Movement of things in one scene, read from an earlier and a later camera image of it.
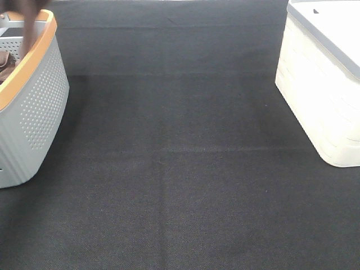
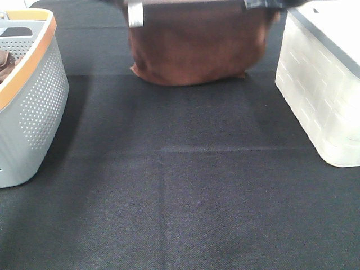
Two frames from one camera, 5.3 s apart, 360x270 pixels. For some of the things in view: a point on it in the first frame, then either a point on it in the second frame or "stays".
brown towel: [29, 8] → [188, 43]
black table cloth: [179, 152] stays
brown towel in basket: [7, 64] stays
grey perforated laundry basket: [34, 102] stays
